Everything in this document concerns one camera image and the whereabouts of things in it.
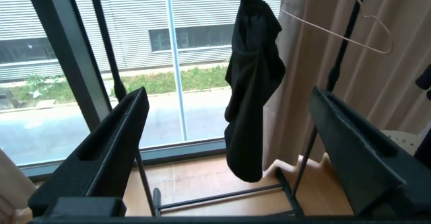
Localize pink clothes hanger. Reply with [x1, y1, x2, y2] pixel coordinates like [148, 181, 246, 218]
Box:
[279, 0, 395, 54]

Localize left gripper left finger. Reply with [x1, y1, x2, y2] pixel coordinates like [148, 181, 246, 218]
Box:
[28, 86, 151, 218]

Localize beige curtain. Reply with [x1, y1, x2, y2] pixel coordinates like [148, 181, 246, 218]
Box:
[261, 0, 431, 171]
[0, 148, 37, 224]

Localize black shorts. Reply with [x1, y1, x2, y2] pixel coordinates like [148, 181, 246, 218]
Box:
[223, 0, 287, 184]

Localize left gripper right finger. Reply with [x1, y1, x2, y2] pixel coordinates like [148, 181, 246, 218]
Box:
[307, 85, 431, 217]

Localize black clothes rack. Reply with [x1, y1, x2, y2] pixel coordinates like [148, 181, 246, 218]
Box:
[86, 0, 371, 218]

